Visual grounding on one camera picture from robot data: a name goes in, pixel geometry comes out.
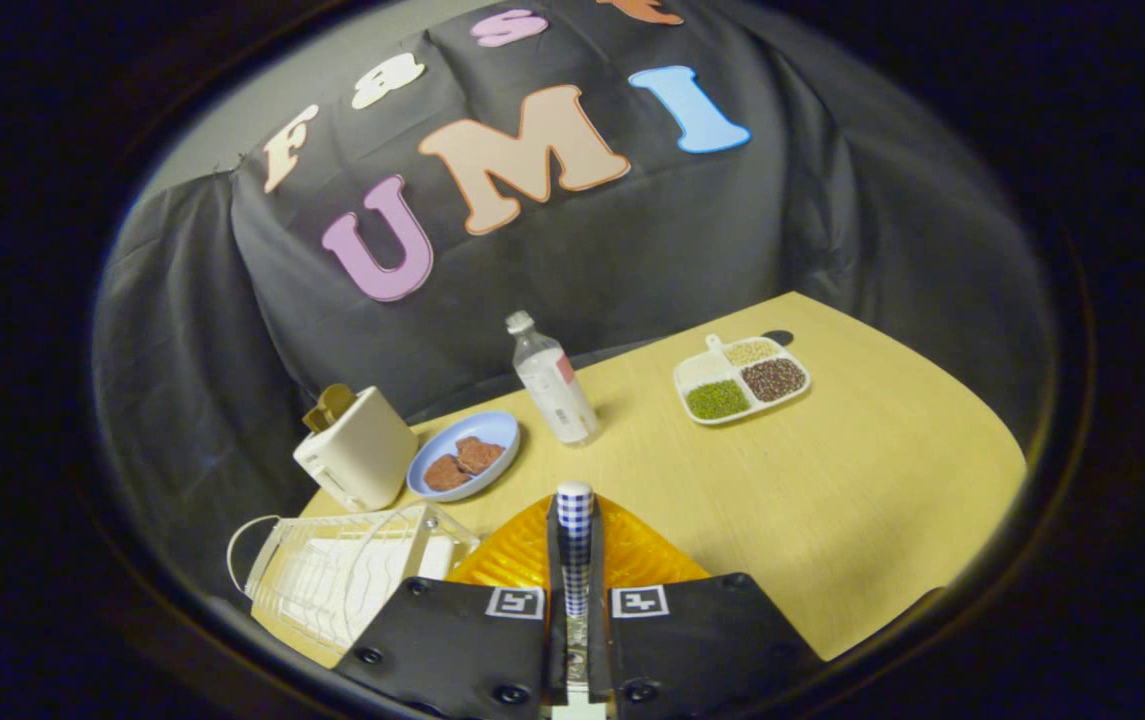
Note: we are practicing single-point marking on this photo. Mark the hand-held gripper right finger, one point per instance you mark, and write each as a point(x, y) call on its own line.
point(600, 640)

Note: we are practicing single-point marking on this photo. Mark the blue plate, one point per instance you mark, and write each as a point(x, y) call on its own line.
point(492, 430)

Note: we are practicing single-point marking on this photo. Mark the clear plastic water bottle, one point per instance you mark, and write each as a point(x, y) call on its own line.
point(554, 385)

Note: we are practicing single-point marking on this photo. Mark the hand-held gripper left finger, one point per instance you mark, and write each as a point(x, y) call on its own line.
point(556, 640)

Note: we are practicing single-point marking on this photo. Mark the brown cookie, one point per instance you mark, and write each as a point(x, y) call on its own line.
point(479, 455)
point(444, 473)

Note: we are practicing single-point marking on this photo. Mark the black backdrop cloth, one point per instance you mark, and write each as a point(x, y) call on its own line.
point(632, 250)

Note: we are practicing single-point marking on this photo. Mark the yellow grains pile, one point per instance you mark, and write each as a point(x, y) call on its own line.
point(750, 351)

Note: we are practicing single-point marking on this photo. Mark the cream toaster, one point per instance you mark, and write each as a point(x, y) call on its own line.
point(364, 455)

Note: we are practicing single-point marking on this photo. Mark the white divided tray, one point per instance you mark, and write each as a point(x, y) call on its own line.
point(697, 388)

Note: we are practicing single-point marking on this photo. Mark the small dark round object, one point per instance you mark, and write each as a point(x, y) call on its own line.
point(779, 337)

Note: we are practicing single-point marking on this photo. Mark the green beans pile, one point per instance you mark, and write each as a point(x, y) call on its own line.
point(717, 399)

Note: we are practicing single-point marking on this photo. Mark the dark red beans pile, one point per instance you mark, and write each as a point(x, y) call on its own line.
point(773, 379)

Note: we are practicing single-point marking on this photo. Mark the brown toast slice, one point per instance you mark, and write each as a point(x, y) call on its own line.
point(330, 404)

